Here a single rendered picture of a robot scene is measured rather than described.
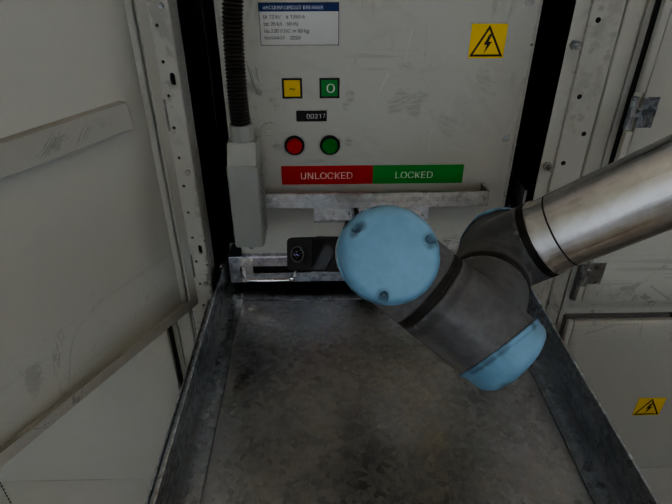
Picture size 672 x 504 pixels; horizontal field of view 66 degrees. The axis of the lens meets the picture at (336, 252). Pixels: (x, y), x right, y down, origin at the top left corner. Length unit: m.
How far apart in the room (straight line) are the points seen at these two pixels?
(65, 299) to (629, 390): 1.12
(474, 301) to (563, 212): 0.15
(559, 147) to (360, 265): 0.55
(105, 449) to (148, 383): 0.25
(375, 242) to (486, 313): 0.12
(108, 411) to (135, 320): 0.35
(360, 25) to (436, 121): 0.20
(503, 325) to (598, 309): 0.67
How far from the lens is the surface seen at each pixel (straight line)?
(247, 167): 0.81
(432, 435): 0.79
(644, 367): 1.29
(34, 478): 1.53
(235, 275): 1.03
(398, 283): 0.47
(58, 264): 0.83
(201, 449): 0.78
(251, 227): 0.85
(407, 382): 0.85
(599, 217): 0.58
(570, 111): 0.93
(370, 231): 0.47
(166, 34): 0.85
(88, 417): 1.30
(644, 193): 0.57
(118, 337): 0.95
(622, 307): 1.19
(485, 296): 0.51
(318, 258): 0.68
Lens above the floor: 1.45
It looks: 32 degrees down
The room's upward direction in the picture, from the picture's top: straight up
